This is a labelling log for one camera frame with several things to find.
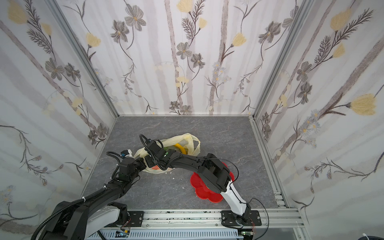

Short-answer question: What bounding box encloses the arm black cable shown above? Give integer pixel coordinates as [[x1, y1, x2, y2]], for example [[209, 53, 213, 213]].
[[29, 185, 107, 240], [209, 157, 270, 240]]

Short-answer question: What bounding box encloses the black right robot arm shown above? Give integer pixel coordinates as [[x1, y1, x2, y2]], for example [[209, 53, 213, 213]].
[[140, 135, 251, 225]]

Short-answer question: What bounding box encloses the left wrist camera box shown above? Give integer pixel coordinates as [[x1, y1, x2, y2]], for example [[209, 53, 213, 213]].
[[121, 150, 133, 158]]

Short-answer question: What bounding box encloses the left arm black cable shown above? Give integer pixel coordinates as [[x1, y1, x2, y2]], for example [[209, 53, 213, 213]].
[[29, 185, 107, 240]]

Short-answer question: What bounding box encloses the pale yellow plastic bag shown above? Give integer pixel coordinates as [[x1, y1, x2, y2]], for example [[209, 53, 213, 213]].
[[144, 133, 201, 174]]

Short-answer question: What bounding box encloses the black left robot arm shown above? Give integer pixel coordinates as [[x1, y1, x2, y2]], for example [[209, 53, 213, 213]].
[[31, 158, 146, 240]]

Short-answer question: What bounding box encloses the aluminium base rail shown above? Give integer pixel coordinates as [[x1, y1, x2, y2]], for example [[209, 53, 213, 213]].
[[88, 209, 310, 240]]

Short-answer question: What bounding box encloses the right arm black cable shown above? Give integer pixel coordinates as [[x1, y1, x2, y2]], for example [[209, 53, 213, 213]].
[[209, 157, 270, 240]]

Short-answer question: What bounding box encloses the red flower-shaped bowl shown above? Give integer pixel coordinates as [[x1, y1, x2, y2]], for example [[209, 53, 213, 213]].
[[190, 160, 235, 203]]

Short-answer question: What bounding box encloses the yellow fake banana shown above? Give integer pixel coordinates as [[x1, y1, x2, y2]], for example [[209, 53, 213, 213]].
[[174, 144, 187, 155]]

